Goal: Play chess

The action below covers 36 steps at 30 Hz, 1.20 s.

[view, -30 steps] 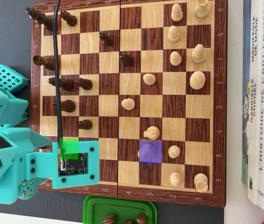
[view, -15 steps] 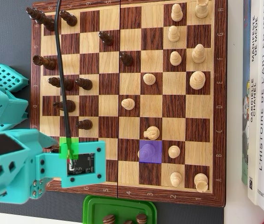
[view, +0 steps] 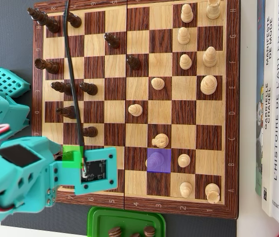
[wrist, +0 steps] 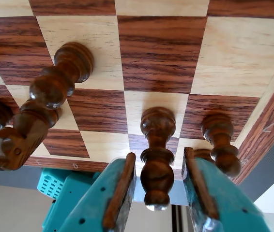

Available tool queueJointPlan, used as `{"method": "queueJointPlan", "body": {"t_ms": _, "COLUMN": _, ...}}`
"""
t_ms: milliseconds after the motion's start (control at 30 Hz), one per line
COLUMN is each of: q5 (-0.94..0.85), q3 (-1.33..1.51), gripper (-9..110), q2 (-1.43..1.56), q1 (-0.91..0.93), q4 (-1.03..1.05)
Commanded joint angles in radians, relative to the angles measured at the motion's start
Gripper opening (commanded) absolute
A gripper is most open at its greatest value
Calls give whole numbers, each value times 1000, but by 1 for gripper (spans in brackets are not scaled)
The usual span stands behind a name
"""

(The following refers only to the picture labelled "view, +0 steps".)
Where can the dark wooden pawn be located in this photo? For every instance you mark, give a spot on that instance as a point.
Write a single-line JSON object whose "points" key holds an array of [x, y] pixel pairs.
{"points": [[134, 63], [113, 42], [90, 89], [91, 132], [76, 22]]}

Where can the wooden folding chessboard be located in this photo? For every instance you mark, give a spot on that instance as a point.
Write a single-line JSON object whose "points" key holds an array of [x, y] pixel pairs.
{"points": [[115, 111]]}

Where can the green plastic tray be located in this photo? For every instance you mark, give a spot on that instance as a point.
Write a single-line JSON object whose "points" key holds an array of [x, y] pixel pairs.
{"points": [[100, 222]]}

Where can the light wooden king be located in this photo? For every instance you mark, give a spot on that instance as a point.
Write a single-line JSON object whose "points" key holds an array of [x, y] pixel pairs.
{"points": [[208, 85]]}

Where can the dark wooden queen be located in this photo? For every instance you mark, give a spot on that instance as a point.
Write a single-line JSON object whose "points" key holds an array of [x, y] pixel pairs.
{"points": [[63, 88]]}

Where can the dark wooden rook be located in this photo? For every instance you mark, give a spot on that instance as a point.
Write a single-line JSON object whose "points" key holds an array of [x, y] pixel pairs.
{"points": [[52, 66]]}

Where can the white Gabrielle Chanel book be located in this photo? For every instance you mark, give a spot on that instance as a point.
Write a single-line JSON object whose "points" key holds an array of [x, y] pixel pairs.
{"points": [[267, 153]]}

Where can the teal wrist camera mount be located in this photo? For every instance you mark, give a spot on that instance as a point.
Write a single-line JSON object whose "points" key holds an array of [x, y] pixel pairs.
{"points": [[111, 172]]}

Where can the light wooden knight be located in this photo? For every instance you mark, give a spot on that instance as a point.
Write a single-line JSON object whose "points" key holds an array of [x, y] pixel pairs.
{"points": [[161, 141]]}

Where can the dark wooden king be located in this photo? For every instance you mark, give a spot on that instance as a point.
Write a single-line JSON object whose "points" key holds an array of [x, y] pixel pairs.
{"points": [[52, 24]]}

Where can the light wooden pawn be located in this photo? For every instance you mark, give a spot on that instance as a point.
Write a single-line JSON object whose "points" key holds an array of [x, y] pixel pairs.
{"points": [[186, 14], [184, 37], [186, 189], [185, 63], [135, 110], [184, 160], [158, 84]]}

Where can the light wooden queen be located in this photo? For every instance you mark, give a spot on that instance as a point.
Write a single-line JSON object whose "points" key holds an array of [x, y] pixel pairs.
{"points": [[155, 160]]}

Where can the light wooden rook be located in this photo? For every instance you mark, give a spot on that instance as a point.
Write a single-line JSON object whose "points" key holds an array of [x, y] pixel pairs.
{"points": [[212, 193], [213, 10]]}

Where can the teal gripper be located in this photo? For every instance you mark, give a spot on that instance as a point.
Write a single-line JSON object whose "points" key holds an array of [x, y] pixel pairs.
{"points": [[51, 195]]}

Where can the illustrated cartoon book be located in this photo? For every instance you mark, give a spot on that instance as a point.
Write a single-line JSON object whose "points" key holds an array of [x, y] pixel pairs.
{"points": [[259, 123]]}

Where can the light wooden bishop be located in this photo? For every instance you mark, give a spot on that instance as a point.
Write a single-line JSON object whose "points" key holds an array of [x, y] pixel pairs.
{"points": [[209, 58]]}

